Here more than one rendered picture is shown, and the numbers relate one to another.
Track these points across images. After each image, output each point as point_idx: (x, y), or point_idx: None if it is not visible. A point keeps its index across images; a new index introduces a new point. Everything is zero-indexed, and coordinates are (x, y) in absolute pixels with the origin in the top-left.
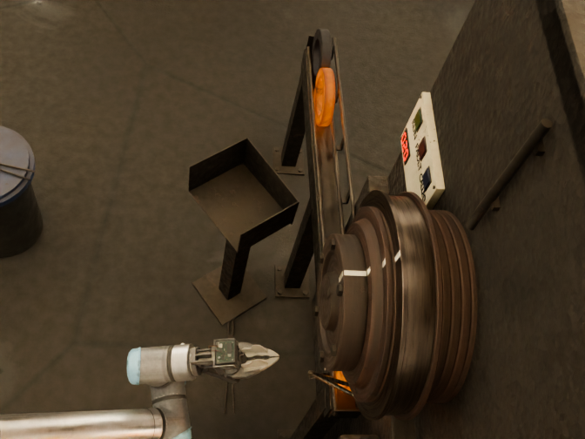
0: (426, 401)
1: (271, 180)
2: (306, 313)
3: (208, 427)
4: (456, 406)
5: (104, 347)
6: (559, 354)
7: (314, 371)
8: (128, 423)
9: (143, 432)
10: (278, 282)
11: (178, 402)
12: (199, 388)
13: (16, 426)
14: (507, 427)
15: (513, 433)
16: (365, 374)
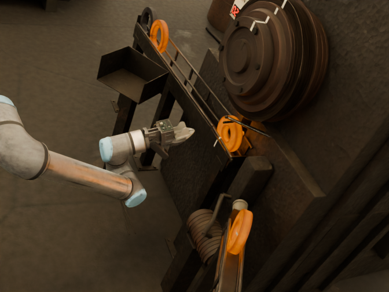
0: (314, 78)
1: (146, 68)
2: (159, 177)
3: (121, 243)
4: (322, 91)
5: (37, 208)
6: None
7: (174, 205)
8: (114, 175)
9: (123, 183)
10: (137, 163)
11: (134, 174)
12: (108, 222)
13: (57, 154)
14: (370, 56)
15: (377, 53)
16: (277, 74)
